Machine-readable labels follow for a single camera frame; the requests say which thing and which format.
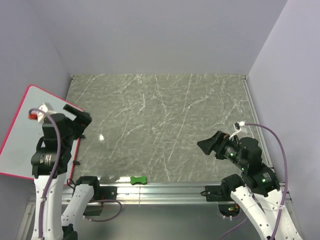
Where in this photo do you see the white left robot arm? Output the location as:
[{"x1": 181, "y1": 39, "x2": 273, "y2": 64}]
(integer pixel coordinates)
[{"x1": 29, "y1": 104, "x2": 101, "y2": 240}]

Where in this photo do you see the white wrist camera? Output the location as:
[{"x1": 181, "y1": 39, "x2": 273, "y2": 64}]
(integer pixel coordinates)
[
  {"x1": 28, "y1": 102, "x2": 56, "y2": 124},
  {"x1": 229, "y1": 121, "x2": 248, "y2": 140}
]

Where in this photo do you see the aluminium right side rail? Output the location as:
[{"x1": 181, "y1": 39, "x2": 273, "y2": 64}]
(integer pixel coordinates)
[{"x1": 241, "y1": 74, "x2": 278, "y2": 181}]

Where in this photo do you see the green bone-shaped eraser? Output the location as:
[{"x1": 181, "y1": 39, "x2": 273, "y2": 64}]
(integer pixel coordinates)
[{"x1": 130, "y1": 176, "x2": 147, "y2": 185}]

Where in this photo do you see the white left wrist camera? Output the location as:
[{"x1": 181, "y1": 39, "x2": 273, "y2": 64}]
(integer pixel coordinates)
[{"x1": 28, "y1": 102, "x2": 56, "y2": 124}]

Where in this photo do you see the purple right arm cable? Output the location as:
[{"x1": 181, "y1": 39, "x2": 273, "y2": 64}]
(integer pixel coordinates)
[{"x1": 218, "y1": 121, "x2": 289, "y2": 240}]

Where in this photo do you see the aluminium rail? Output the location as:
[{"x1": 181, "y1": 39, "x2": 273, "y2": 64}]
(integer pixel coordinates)
[
  {"x1": 27, "y1": 181, "x2": 293, "y2": 206},
  {"x1": 241, "y1": 74, "x2": 278, "y2": 181}
]

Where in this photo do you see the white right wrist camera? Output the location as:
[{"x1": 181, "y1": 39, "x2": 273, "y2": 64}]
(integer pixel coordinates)
[{"x1": 229, "y1": 121, "x2": 248, "y2": 140}]

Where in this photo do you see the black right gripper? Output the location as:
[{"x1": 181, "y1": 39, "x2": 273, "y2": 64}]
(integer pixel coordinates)
[{"x1": 196, "y1": 129, "x2": 247, "y2": 169}]

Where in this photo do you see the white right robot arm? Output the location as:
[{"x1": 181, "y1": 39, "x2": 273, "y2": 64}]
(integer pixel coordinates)
[{"x1": 197, "y1": 131, "x2": 302, "y2": 240}]

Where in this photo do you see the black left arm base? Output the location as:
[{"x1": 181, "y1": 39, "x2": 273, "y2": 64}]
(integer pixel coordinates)
[{"x1": 96, "y1": 186, "x2": 118, "y2": 200}]

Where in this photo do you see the aluminium front rail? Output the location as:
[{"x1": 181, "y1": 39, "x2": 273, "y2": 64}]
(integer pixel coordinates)
[{"x1": 27, "y1": 181, "x2": 293, "y2": 206}]

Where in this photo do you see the pink-framed whiteboard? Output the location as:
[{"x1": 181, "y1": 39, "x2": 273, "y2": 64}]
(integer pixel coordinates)
[{"x1": 0, "y1": 85, "x2": 82, "y2": 180}]

